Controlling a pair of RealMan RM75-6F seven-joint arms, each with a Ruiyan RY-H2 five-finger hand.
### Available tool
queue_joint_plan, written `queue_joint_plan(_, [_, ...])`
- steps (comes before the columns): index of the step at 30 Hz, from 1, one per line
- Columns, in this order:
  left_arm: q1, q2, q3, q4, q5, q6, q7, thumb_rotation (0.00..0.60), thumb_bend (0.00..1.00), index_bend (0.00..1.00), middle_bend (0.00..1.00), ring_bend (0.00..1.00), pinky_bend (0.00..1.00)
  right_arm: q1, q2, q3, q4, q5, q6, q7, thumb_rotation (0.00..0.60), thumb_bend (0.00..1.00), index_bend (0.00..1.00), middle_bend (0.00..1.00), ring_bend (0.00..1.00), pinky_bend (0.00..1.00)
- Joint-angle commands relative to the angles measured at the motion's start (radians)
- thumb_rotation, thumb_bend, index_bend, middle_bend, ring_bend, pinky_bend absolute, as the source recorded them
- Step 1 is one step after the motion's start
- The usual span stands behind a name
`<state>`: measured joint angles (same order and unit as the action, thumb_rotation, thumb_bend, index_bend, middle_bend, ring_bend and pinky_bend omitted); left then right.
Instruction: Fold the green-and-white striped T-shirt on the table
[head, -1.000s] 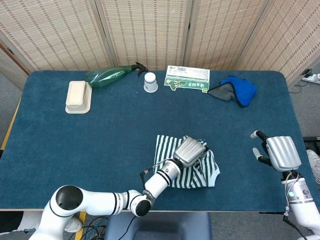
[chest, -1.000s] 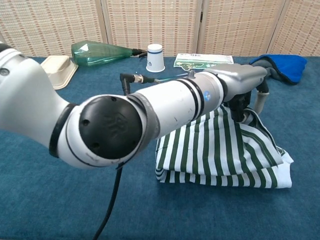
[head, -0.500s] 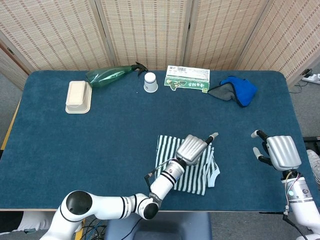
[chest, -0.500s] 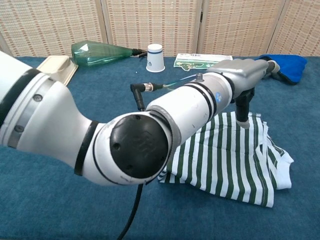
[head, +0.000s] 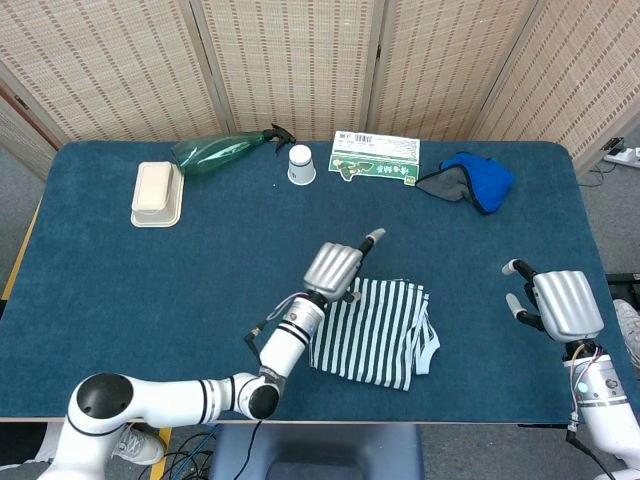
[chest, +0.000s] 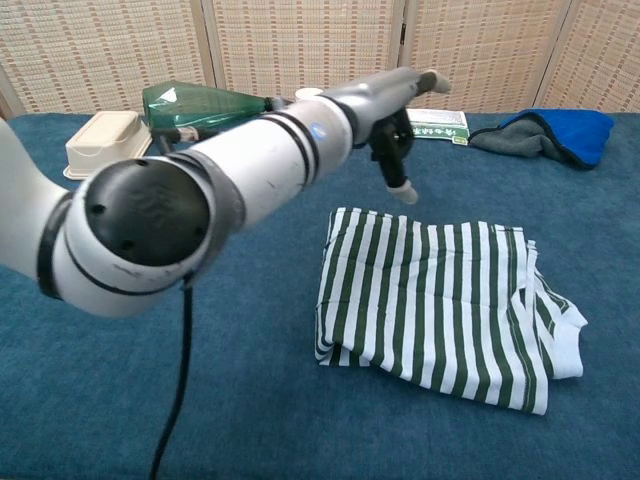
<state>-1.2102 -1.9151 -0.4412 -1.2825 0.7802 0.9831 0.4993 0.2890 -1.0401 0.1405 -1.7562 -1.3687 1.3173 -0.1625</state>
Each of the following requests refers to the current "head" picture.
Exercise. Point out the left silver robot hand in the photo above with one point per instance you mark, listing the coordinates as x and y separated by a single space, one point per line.
332 270

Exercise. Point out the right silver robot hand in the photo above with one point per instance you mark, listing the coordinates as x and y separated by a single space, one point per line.
567 305

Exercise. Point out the green white striped t-shirt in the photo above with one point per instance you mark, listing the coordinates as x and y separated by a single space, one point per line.
370 340

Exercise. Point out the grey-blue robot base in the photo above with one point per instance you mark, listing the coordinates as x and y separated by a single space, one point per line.
320 450

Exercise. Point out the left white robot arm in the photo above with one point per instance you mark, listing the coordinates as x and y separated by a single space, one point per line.
150 395

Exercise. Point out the woven folding screen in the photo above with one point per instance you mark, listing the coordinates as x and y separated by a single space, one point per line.
300 60

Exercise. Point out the black floor device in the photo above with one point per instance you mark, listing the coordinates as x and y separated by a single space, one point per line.
625 287

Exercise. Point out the white sneaker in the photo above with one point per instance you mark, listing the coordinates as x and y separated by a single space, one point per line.
140 447
631 325

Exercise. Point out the white paper cup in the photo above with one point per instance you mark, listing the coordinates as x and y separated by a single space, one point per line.
301 167

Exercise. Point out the green white flat carton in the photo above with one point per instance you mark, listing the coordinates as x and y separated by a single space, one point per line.
380 152

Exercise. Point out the blue grey cloth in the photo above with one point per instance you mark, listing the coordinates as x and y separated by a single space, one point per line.
485 180

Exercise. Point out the white power strip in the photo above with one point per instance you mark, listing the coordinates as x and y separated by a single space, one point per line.
625 157

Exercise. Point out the green plastic spray bottle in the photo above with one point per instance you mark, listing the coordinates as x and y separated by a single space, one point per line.
210 155

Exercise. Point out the beige plastic lidded container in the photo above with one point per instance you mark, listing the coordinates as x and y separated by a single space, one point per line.
152 190

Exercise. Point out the blue table mat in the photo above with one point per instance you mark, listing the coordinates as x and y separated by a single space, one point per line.
125 300

